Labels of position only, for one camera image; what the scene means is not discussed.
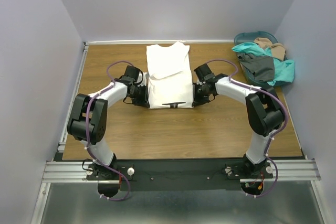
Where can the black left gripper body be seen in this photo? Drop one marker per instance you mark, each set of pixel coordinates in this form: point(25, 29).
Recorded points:
point(143, 97)

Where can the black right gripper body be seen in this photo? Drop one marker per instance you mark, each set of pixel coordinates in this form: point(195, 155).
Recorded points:
point(197, 95)

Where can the white t shirt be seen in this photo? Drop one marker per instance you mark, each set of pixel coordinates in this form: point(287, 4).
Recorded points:
point(170, 83)

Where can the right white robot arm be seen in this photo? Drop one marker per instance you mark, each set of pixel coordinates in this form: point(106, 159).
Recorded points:
point(267, 115)

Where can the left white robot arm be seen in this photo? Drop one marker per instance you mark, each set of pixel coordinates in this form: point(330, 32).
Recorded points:
point(88, 118)

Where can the dark grey t shirt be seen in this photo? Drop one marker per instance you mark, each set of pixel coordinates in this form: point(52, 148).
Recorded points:
point(259, 69)

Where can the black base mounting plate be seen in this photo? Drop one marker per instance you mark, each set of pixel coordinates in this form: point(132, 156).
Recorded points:
point(180, 175)

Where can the teal t shirt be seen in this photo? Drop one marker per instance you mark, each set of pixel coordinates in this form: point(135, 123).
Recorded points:
point(284, 70)

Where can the tan t shirt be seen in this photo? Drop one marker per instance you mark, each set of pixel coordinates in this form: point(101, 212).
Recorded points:
point(277, 50)

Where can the aluminium front frame rail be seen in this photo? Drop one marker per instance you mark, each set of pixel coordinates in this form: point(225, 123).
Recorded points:
point(287, 170)

